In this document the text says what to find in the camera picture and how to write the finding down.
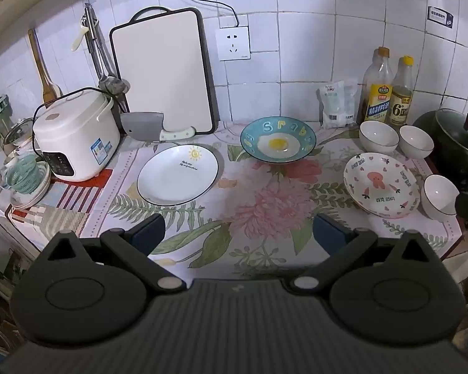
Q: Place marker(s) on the floral tablecloth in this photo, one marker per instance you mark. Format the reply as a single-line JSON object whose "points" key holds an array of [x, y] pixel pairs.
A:
{"points": [[257, 202]]}

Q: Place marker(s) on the steel spoon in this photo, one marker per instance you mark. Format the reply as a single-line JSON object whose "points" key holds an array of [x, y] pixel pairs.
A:
{"points": [[103, 85]]}

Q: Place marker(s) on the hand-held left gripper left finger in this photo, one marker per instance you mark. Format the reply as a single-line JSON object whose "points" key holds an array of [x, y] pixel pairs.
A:
{"points": [[148, 232]]}

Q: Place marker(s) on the green plastic basket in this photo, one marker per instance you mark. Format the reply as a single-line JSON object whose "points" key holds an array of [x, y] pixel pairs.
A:
{"points": [[21, 175]]}

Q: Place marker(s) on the dark sauce bottle yellow label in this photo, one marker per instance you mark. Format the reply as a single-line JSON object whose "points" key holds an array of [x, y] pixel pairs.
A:
{"points": [[376, 105]]}

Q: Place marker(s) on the white rice cooker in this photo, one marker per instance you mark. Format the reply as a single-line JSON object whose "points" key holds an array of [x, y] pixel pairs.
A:
{"points": [[74, 132]]}

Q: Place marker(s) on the clear vinegar bottle yellow cap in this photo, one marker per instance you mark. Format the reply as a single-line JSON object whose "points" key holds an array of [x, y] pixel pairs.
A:
{"points": [[399, 109]]}

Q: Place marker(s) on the blue fried egg plate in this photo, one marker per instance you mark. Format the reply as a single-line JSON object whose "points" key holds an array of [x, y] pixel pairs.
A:
{"points": [[277, 144]]}

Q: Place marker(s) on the white ribbed bowl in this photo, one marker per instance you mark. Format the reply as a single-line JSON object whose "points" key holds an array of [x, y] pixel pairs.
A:
{"points": [[378, 134], [415, 140], [438, 194]]}

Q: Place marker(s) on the white wall socket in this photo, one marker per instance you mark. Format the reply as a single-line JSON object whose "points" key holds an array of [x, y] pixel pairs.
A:
{"points": [[232, 43]]}

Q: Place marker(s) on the pink cartoon print plate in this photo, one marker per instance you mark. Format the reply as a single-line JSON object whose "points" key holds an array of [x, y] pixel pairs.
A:
{"points": [[378, 187]]}

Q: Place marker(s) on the small wall sticker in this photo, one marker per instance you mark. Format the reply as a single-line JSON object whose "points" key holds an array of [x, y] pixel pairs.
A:
{"points": [[440, 17]]}

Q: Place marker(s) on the white cutting board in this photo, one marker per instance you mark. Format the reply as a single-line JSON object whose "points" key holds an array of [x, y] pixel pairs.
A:
{"points": [[160, 74]]}

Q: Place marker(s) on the small glass lid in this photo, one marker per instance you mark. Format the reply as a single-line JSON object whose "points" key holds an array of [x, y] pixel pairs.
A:
{"points": [[17, 132]]}

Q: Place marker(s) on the wooden spatula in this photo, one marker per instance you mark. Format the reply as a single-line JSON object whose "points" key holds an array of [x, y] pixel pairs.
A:
{"points": [[48, 89]]}

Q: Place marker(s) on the white plastic salt bag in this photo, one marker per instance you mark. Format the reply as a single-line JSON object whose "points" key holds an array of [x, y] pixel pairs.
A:
{"points": [[353, 101], [331, 105]]}

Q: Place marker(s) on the black cooking pot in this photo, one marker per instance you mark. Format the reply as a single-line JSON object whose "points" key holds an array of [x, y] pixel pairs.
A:
{"points": [[452, 156]]}

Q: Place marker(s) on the green strainer basket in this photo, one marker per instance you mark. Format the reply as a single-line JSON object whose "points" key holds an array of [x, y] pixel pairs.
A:
{"points": [[39, 193]]}

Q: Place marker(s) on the white plate with sun print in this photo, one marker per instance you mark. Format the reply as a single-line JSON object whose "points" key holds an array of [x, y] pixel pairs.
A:
{"points": [[179, 179]]}

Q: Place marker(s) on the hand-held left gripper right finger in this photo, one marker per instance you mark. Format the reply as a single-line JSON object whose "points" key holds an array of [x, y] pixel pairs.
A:
{"points": [[329, 233]]}

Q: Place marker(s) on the red striped cloth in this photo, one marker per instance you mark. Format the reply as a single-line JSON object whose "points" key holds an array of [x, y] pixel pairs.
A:
{"points": [[74, 198]]}

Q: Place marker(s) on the steel ladle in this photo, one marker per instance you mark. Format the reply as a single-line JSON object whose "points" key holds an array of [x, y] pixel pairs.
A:
{"points": [[117, 85]]}

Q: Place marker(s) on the glass pot lid brown knob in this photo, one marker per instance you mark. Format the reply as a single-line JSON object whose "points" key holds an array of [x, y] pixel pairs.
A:
{"points": [[458, 132]]}

